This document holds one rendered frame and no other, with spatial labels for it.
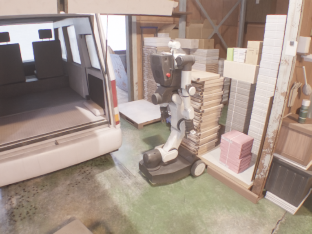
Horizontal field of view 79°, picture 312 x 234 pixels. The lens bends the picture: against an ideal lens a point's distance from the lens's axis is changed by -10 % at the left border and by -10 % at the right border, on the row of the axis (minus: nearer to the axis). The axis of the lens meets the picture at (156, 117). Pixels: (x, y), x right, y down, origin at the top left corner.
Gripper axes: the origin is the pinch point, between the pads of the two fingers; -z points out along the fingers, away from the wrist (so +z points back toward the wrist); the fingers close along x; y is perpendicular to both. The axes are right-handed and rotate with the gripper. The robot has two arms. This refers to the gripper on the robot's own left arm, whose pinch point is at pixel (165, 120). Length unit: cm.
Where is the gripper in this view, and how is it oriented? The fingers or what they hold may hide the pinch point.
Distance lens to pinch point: 251.3
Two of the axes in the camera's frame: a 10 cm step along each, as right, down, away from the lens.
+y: -5.5, -3.2, 7.7
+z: -1.7, -8.6, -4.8
